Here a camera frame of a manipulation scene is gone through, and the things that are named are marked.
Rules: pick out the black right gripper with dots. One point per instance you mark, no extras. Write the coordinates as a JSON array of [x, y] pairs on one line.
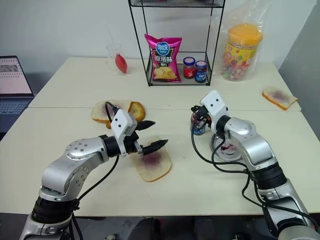
[[206, 117]]

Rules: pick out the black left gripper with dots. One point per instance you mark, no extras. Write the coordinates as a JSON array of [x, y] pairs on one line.
[[130, 143]]

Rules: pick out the blue-label jam jar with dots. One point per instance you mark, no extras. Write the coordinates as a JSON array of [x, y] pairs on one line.
[[197, 131]]

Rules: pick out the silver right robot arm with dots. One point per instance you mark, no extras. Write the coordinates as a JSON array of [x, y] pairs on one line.
[[260, 160]]

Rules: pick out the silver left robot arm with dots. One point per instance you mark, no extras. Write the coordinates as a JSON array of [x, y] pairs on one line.
[[75, 162]]

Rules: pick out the small toasted bread piece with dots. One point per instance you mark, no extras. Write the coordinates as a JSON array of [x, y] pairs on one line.
[[137, 111]]

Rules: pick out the white bread slice with jam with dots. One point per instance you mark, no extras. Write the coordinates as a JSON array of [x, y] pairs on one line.
[[153, 167], [102, 111]]

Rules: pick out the closed blue jam jar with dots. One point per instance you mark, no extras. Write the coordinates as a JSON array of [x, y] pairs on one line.
[[200, 73]]

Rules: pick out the red jam jar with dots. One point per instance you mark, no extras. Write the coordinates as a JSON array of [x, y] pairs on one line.
[[189, 70]]

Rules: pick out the round metal dish with jam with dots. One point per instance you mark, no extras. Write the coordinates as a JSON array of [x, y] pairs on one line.
[[232, 155]]

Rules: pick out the thick crusted bread slice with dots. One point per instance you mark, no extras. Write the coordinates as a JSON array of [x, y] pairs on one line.
[[278, 97]]

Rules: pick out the pink potato chips bag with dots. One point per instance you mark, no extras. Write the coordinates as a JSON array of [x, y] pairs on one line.
[[163, 60]]

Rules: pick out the candy jar in plastic bag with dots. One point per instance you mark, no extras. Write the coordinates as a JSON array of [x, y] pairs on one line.
[[220, 50]]

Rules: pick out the candy jar with orange lid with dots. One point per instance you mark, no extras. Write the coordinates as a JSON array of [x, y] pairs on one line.
[[241, 55]]

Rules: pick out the clear drinking glass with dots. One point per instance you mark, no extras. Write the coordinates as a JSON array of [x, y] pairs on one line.
[[111, 52]]

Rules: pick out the open laptop computer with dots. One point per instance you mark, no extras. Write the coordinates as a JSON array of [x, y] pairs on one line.
[[12, 77]]

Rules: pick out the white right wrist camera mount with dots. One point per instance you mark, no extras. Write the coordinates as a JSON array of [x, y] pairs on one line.
[[215, 103]]

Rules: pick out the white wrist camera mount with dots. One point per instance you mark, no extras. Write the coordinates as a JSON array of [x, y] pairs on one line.
[[121, 125], [215, 103]]

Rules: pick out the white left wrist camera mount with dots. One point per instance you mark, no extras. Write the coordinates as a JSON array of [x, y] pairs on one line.
[[121, 125]]

